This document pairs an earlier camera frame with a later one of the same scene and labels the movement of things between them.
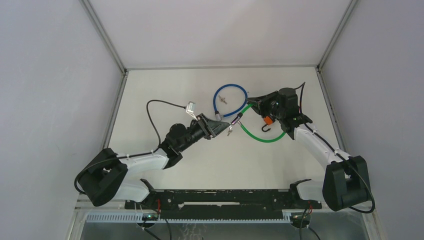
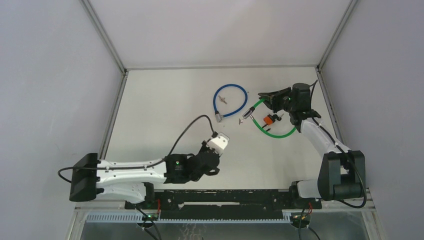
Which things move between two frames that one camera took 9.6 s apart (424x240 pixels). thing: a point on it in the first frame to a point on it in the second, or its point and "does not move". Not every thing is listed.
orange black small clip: (268, 120) does not move
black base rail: (222, 204) does not move
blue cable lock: (218, 115) does not move
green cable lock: (238, 118) to (248, 113)
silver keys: (222, 99) does not move
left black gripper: (210, 128) to (204, 147)
